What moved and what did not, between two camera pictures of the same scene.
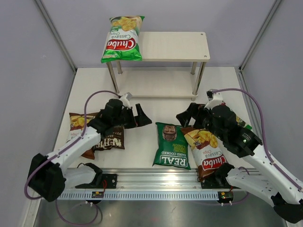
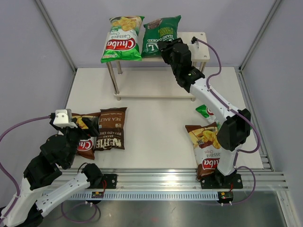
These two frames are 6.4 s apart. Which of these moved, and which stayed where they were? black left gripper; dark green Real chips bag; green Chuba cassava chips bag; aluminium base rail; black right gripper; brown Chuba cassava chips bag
Moved: black left gripper; black right gripper; dark green Real chips bag
Stayed: brown Chuba cassava chips bag; aluminium base rail; green Chuba cassava chips bag
